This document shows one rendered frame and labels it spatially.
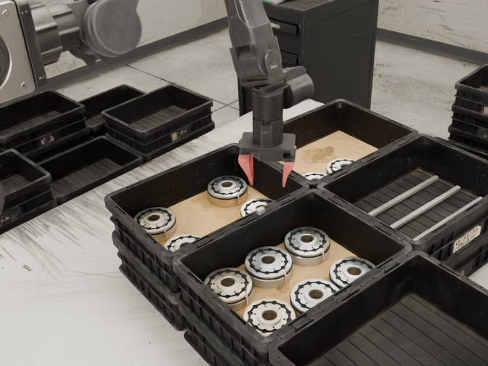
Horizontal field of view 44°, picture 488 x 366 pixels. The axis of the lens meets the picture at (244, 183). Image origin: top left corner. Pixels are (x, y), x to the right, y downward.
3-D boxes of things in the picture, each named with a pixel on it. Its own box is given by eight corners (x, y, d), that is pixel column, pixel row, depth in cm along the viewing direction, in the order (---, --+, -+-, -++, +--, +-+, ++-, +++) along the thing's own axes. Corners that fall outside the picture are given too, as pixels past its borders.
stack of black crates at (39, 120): (27, 229, 264) (1, 139, 240) (-4, 203, 282) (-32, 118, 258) (103, 191, 288) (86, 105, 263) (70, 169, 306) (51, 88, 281)
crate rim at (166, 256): (169, 268, 122) (168, 258, 121) (102, 205, 142) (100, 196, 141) (312, 194, 142) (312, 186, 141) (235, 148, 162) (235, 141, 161)
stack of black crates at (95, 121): (104, 191, 288) (91, 128, 269) (70, 169, 306) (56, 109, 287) (168, 158, 311) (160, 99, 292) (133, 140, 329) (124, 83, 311)
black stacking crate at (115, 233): (174, 301, 127) (168, 260, 121) (110, 237, 147) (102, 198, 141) (311, 226, 147) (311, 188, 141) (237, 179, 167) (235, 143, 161)
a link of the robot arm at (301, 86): (231, 57, 109) (263, 52, 103) (274, 41, 116) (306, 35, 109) (247, 120, 113) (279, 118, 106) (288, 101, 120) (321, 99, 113)
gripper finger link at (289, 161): (260, 175, 122) (260, 134, 117) (295, 176, 121) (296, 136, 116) (257, 193, 116) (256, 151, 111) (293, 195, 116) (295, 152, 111)
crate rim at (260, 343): (263, 356, 102) (263, 346, 100) (169, 268, 122) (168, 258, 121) (415, 256, 122) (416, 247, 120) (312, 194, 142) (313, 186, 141)
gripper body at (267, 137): (243, 139, 118) (242, 105, 114) (295, 141, 117) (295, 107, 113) (239, 156, 113) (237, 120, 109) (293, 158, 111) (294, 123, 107)
